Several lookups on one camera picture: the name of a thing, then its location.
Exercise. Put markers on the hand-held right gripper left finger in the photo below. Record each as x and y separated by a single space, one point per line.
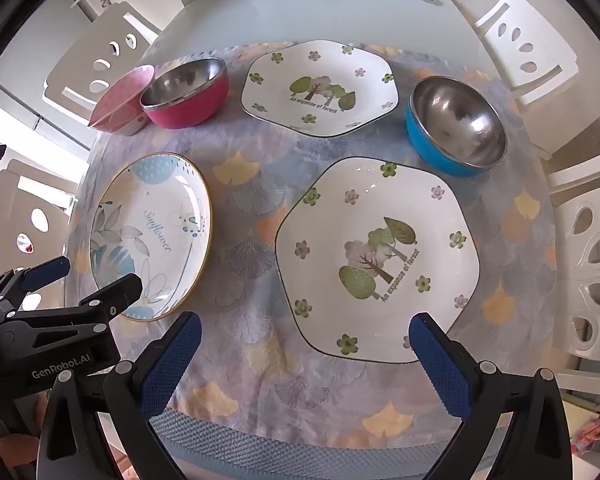
172 365

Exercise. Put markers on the blue steel bowl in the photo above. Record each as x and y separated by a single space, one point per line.
455 120

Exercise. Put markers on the pink patterned cloth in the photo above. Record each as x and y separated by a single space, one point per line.
597 430

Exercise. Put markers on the pink steel bowl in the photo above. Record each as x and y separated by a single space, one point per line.
190 110

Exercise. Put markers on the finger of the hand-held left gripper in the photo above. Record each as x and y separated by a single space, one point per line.
120 292
45 272

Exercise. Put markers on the white cutout chair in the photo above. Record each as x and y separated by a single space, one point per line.
80 55
545 60
45 185
562 260

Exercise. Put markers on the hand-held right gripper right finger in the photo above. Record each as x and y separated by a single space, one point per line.
440 365

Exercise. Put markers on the white forest print plate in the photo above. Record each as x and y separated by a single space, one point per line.
280 95
340 220

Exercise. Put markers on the pink polka dot bowl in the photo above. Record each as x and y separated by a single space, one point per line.
122 95

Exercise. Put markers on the leaf print tablecloth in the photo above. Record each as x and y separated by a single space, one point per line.
260 170

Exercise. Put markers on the oval flower print plate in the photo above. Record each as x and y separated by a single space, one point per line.
150 220

